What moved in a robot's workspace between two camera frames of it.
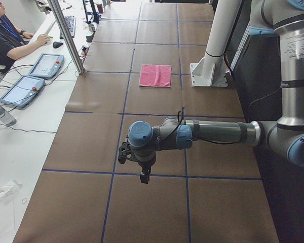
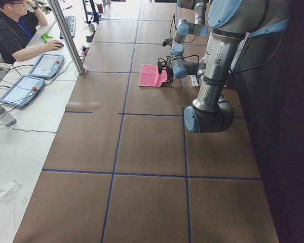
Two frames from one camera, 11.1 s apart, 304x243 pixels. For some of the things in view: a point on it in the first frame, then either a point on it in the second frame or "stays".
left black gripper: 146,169 -> 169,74
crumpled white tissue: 6,190 stays
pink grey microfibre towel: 155,75 stays
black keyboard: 70,21 stays
